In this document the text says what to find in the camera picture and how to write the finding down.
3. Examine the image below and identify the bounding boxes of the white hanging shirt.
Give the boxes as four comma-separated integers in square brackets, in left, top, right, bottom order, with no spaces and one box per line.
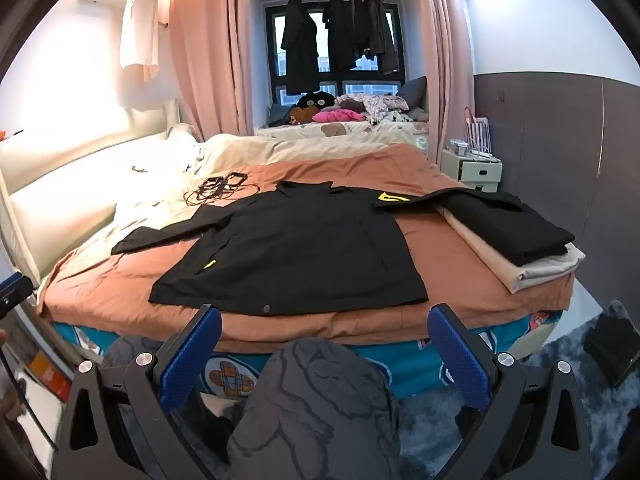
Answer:
[119,0,161,83]

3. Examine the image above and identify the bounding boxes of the black hanging coat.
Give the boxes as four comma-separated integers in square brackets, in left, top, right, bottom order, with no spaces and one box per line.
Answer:
[281,0,321,96]

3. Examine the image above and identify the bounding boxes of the teal cartoon bed sheet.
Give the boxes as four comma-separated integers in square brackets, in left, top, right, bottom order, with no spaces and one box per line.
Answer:
[52,305,566,401]

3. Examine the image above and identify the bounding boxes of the white striped bag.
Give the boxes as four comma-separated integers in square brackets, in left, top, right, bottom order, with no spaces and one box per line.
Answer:
[465,107,494,157]

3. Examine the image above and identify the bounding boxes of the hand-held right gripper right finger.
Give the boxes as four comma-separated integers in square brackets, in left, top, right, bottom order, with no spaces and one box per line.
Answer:
[427,302,593,480]

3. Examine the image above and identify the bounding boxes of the orange box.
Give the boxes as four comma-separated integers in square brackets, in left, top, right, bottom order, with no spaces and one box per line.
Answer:
[24,350,72,403]

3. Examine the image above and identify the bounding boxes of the cartoon window seat mattress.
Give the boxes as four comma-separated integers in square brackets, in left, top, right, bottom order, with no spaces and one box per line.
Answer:
[255,120,431,147]

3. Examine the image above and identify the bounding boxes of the black bag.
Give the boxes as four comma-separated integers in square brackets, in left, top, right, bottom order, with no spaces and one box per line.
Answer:
[582,300,639,387]

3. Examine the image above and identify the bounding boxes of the grey pillow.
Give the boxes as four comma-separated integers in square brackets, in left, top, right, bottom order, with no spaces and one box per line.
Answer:
[397,76,431,122]

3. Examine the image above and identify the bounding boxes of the black jacket with yellow logo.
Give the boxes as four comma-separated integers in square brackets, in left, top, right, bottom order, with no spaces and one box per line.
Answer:
[111,180,473,317]

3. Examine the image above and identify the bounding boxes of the cream duvet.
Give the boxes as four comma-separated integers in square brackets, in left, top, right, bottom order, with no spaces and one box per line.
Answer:
[195,132,431,176]

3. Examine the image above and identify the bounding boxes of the white padded headboard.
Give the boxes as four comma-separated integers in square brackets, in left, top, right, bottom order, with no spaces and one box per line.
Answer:
[0,97,181,281]

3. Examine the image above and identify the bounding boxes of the dark hanging jacket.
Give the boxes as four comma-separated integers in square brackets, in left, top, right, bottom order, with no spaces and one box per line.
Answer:
[354,0,401,74]
[322,0,358,74]

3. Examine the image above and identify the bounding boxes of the white pillow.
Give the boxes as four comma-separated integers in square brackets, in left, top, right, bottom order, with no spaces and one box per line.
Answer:
[165,122,202,162]

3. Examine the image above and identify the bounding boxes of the floral cloth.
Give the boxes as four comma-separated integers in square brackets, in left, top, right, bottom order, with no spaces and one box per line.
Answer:
[340,93,416,123]

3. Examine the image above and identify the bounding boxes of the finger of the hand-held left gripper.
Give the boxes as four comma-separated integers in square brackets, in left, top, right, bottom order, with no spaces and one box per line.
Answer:
[0,272,37,318]

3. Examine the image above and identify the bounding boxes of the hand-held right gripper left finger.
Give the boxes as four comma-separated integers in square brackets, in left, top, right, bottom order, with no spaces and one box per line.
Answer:
[52,304,236,480]

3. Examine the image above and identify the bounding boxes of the person's grey patterned pants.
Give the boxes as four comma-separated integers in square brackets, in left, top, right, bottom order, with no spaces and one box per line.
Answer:
[102,335,402,480]

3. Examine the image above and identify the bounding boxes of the black plush toy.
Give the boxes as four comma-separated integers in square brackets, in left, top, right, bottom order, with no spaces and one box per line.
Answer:
[291,91,339,124]

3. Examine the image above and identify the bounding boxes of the grey shaggy rug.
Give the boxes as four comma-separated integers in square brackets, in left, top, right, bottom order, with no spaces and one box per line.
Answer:
[397,300,640,480]

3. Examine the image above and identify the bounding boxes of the white nightstand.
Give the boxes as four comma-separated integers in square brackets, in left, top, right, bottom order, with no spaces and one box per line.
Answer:
[440,147,503,194]

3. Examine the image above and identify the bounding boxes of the folded black clothes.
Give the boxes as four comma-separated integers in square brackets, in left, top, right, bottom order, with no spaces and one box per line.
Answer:
[440,190,576,268]

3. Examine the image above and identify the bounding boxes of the dark framed window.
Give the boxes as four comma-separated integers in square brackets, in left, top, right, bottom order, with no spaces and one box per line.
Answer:
[264,2,406,107]

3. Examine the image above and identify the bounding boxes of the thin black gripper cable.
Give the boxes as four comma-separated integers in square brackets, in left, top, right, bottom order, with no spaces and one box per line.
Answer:
[0,342,57,458]

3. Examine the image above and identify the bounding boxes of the folded beige cloth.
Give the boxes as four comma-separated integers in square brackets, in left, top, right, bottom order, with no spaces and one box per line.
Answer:
[442,205,586,293]

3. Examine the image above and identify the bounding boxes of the tangled black cables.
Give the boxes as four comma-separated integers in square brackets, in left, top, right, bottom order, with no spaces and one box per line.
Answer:
[182,171,261,207]

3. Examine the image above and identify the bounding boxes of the white bed sheet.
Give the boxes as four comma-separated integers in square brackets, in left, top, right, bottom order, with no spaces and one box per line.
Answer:
[45,157,261,281]

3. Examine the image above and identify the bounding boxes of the pink curtain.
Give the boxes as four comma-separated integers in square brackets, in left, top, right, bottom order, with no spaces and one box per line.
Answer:
[417,0,476,151]
[170,0,251,137]

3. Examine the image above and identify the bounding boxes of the bed with brown blanket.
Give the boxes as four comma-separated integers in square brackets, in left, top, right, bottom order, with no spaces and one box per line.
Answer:
[42,142,576,346]

